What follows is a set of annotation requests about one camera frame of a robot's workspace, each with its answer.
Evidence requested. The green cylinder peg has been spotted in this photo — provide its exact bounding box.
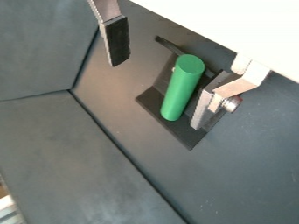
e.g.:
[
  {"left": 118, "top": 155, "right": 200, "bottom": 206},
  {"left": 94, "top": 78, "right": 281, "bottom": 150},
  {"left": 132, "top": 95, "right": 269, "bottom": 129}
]
[{"left": 160, "top": 54, "right": 205, "bottom": 121}]

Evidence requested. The black curved holder stand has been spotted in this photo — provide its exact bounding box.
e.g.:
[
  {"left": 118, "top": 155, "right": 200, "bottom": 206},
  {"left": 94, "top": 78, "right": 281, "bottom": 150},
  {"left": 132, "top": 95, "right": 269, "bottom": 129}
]
[{"left": 134, "top": 36, "right": 225, "bottom": 150}]

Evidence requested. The gripper metal right finger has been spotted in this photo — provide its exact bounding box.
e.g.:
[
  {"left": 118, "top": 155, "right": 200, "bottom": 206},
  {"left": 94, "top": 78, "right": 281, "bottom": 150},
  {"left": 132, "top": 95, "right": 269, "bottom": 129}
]
[{"left": 190, "top": 53, "right": 270, "bottom": 130}]

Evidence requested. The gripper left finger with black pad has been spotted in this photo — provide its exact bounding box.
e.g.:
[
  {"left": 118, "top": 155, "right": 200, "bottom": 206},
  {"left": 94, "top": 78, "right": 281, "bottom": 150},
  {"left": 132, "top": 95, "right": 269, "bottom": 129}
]
[{"left": 88, "top": 0, "right": 130, "bottom": 67}]

